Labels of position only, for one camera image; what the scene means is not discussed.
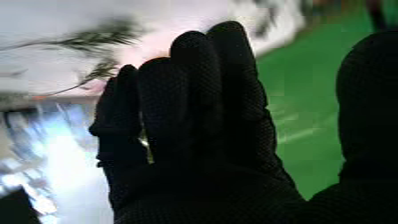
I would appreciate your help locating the white sheet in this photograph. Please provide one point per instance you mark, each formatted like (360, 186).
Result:
(54, 20)

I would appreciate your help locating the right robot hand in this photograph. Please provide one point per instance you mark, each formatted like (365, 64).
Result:
(202, 140)

